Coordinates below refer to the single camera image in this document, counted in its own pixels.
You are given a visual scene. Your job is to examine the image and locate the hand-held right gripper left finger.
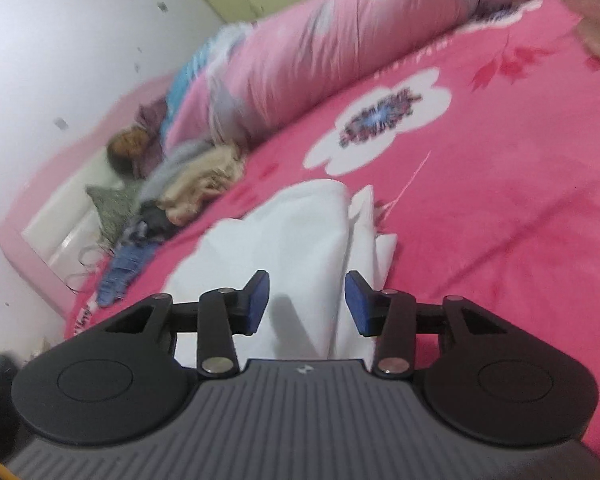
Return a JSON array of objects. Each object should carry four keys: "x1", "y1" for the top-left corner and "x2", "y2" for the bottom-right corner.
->
[{"x1": 105, "y1": 270, "x2": 271, "y2": 376}]

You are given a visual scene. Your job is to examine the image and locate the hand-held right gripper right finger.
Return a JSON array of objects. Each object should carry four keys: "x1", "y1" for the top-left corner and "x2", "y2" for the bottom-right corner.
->
[{"x1": 344, "y1": 270, "x2": 511, "y2": 378}]

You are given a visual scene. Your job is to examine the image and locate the white bear-print sweatshirt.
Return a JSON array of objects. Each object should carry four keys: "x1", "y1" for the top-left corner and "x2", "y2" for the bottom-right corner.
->
[{"x1": 167, "y1": 179, "x2": 398, "y2": 368}]

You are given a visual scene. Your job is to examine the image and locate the beige crumpled garment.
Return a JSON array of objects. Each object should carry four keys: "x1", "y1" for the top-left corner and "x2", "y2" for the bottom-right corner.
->
[{"x1": 157, "y1": 145, "x2": 246, "y2": 226}]

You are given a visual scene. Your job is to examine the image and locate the plaid shirt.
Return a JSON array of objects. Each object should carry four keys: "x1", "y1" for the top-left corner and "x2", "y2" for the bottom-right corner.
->
[{"x1": 125, "y1": 207, "x2": 176, "y2": 243}]

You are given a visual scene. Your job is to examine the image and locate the blue jeans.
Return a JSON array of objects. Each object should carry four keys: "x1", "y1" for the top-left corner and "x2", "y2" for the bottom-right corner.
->
[{"x1": 97, "y1": 242, "x2": 156, "y2": 308}]

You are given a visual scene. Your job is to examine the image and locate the grey fleece garment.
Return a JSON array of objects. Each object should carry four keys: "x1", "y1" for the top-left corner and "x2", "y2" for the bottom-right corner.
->
[{"x1": 137, "y1": 137, "x2": 216, "y2": 206}]

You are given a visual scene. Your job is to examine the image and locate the green floral pillow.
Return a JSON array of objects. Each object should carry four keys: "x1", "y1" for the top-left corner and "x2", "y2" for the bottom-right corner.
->
[{"x1": 86, "y1": 182, "x2": 141, "y2": 243}]

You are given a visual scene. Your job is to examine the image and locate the pink white bed headboard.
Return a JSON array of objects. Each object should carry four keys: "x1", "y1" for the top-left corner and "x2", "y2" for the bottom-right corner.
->
[{"x1": 0, "y1": 72, "x2": 176, "y2": 318}]

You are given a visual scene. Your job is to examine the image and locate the pink blue floral quilt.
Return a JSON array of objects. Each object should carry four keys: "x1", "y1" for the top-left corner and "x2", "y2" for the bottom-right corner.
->
[{"x1": 162, "y1": 0, "x2": 561, "y2": 153}]

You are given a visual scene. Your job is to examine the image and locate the black cable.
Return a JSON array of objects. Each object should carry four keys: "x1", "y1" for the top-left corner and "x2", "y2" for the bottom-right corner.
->
[{"x1": 67, "y1": 245, "x2": 106, "y2": 291}]

